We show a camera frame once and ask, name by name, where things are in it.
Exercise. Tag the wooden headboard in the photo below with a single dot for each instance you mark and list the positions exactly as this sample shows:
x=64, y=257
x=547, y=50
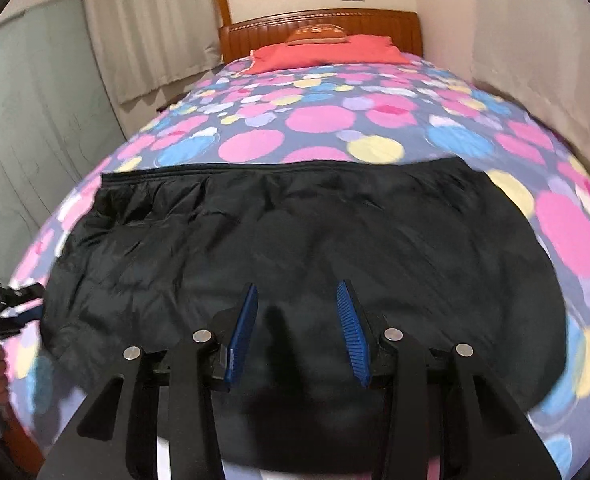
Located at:
x=239, y=39

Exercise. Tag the frosted glass wardrobe door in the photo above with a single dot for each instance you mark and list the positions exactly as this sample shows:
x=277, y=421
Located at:
x=56, y=119

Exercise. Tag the red pillow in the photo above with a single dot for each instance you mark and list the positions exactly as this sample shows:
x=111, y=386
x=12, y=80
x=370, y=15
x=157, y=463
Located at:
x=356, y=49

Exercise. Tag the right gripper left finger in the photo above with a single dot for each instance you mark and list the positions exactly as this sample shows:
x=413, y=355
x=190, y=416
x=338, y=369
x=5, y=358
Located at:
x=233, y=329

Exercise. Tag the black puffer jacket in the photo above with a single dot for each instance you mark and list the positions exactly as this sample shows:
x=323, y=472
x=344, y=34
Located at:
x=435, y=247

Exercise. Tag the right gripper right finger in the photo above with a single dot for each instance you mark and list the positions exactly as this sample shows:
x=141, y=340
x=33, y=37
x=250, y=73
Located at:
x=361, y=340

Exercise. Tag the orange embroidered cushion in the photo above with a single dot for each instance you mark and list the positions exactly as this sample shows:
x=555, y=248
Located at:
x=317, y=34

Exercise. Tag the white curtain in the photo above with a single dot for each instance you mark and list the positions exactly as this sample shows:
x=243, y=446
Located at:
x=143, y=45

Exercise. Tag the colourful dotted bedspread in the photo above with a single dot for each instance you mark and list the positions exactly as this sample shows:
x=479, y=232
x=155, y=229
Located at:
x=369, y=114

